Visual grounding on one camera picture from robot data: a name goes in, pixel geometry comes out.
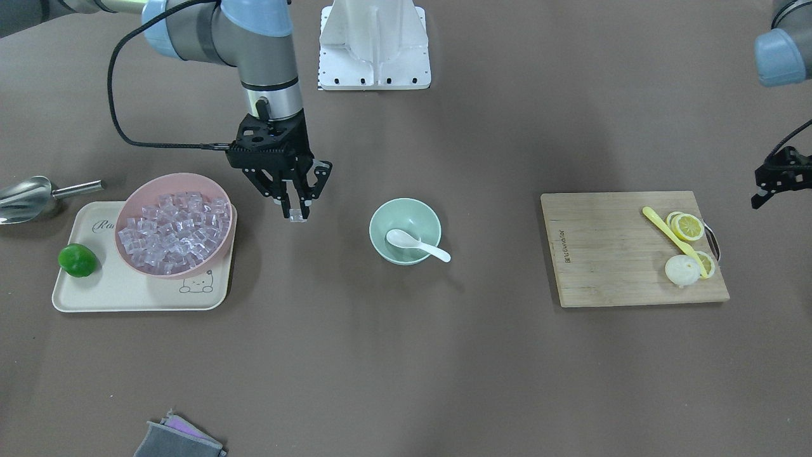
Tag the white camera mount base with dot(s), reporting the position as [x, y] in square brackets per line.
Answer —
[373, 46]

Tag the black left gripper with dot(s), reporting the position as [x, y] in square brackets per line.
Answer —
[769, 181]

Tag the mint green bowl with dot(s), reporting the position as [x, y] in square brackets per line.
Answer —
[412, 216]

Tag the white ceramic spoon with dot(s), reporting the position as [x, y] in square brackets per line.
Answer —
[403, 240]

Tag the cream plastic tray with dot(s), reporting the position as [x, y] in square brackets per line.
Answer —
[115, 287]

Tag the metal ice scoop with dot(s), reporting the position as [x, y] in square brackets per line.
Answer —
[38, 198]

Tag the green lime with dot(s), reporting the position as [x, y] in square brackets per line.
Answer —
[77, 260]

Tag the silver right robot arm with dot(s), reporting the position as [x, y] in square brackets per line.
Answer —
[255, 37]

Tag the grey folded cloth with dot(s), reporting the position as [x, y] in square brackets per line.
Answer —
[174, 435]

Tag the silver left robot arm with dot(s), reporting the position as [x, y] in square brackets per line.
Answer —
[783, 57]

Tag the lemon slice stack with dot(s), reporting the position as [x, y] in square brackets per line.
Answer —
[685, 226]

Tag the wooden cutting board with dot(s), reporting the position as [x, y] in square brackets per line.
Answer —
[606, 253]

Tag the pink bowl of ice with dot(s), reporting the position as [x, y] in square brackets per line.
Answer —
[175, 226]

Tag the clear ice cube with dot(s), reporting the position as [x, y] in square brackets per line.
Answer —
[297, 216]

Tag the yellow plastic knife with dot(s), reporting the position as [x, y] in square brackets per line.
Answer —
[686, 249]

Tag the single lemon slice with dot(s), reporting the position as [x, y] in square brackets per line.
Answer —
[708, 263]

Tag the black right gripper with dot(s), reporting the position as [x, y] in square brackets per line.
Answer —
[269, 183]

